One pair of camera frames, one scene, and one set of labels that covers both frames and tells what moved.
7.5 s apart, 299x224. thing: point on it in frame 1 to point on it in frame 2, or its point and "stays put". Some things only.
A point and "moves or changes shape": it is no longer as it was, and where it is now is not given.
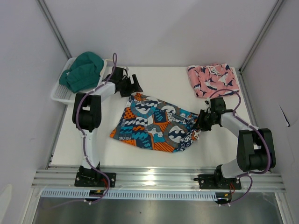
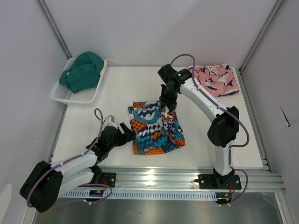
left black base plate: (95, 179) stays put
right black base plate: (217, 182) stays put
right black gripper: (199, 124) to (168, 103)
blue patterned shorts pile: (155, 124) moves or changes shape
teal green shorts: (84, 73) stays put
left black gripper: (131, 90) to (126, 137)
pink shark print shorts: (210, 78) stays put
